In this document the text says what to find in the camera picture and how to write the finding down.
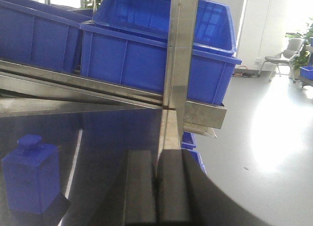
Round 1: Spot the blue bin stacked upper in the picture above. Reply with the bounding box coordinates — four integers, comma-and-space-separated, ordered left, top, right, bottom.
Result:
93, 0, 237, 56

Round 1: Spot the small blue bin on cart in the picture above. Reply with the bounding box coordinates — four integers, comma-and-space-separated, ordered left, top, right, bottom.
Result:
300, 66, 313, 80

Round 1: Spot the potted plant right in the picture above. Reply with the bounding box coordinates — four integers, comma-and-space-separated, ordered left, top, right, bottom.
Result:
285, 18, 313, 70

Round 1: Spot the grey office chair right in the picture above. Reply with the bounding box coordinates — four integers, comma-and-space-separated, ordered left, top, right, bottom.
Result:
257, 38, 305, 84

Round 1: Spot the steel shelf frame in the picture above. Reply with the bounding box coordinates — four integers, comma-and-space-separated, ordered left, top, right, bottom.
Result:
0, 0, 226, 151

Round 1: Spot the blue bin under table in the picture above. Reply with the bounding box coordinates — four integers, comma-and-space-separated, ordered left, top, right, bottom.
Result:
181, 132, 206, 174

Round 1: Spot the blue block part with knob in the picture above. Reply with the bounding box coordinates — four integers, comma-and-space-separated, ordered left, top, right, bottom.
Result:
1, 134, 60, 214

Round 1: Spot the blue bin left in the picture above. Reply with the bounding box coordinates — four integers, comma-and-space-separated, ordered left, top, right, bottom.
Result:
0, 0, 90, 72

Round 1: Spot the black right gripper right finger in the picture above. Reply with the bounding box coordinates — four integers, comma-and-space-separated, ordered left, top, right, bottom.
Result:
157, 150, 267, 226

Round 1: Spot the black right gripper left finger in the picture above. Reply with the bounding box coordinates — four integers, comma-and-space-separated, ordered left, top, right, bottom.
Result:
124, 150, 157, 225

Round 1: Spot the blue bin right lower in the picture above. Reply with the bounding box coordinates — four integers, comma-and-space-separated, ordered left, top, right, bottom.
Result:
80, 23, 241, 105

